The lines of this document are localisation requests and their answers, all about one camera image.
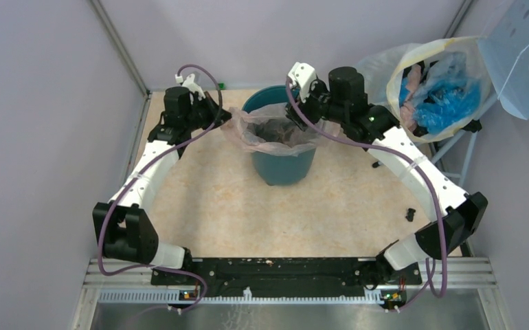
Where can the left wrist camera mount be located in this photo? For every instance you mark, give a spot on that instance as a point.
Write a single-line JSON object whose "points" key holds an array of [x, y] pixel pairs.
{"points": [[189, 82]]}

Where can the teal plastic trash bin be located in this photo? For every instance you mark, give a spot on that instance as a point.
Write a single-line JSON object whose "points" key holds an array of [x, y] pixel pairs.
{"points": [[277, 170]]}

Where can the large translucent bag of trash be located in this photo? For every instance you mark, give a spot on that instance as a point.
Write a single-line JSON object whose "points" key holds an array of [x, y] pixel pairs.
{"points": [[434, 89]]}

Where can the light blue perforated metal rack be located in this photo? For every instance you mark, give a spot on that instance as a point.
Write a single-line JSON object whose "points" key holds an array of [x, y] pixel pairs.
{"points": [[500, 58]]}

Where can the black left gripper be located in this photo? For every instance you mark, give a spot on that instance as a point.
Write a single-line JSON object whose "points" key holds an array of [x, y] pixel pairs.
{"points": [[213, 108]]}

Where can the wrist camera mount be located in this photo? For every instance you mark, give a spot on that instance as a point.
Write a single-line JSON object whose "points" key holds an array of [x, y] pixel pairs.
{"points": [[189, 82], [301, 76]]}

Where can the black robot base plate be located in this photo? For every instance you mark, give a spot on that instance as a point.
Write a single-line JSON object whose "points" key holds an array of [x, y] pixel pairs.
{"points": [[298, 288]]}

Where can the small black plastic clip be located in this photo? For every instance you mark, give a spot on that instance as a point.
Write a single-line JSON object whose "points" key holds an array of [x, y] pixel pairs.
{"points": [[410, 214]]}

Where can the pink plastic trash bag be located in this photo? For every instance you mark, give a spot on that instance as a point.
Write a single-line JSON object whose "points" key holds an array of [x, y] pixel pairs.
{"points": [[267, 130]]}

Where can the white cable duct strip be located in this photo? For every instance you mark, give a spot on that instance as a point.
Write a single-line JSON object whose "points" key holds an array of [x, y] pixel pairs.
{"points": [[183, 297]]}

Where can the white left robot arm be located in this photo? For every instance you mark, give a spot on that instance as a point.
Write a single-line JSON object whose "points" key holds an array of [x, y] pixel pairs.
{"points": [[122, 226]]}

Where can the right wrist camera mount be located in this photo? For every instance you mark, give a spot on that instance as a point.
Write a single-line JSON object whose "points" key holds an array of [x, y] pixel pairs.
{"points": [[301, 76]]}

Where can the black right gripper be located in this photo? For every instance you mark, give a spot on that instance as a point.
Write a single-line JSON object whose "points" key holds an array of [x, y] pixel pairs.
{"points": [[304, 107]]}

